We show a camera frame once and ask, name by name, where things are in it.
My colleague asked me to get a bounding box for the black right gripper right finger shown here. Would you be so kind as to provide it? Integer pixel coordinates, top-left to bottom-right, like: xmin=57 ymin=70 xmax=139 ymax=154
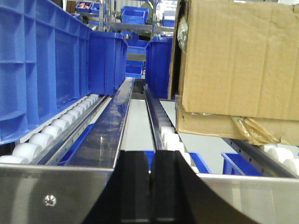
xmin=151 ymin=150 xmax=255 ymax=224

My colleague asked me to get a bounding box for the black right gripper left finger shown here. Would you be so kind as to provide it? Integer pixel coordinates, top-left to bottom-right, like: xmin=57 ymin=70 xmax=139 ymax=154
xmin=82 ymin=150 xmax=150 ymax=224

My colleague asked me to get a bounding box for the white roller track middle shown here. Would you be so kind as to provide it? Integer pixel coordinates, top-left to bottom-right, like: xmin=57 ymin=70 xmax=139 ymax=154
xmin=156 ymin=111 xmax=199 ymax=174

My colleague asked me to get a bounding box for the white roller track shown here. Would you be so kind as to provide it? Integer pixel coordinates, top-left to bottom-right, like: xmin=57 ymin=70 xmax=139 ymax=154
xmin=156 ymin=111 xmax=199 ymax=174
xmin=0 ymin=94 xmax=105 ymax=165

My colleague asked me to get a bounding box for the white roller track left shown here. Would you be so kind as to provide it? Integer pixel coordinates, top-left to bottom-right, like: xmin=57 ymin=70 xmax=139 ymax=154
xmin=0 ymin=94 xmax=105 ymax=165

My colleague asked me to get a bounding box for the brown cardboard box on rollers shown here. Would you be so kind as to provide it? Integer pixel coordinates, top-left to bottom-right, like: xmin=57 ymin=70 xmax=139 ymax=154
xmin=169 ymin=0 xmax=299 ymax=146

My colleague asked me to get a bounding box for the blue crate far right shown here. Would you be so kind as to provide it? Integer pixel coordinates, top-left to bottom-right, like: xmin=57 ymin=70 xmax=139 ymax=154
xmin=145 ymin=36 xmax=173 ymax=99

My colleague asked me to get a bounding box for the blue crate on rollers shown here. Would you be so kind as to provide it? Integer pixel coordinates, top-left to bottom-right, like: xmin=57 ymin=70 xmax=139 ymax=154
xmin=0 ymin=0 xmax=91 ymax=144

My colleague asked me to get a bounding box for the steel front rail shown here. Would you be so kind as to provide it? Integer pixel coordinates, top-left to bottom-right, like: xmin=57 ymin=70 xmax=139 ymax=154
xmin=0 ymin=164 xmax=299 ymax=224

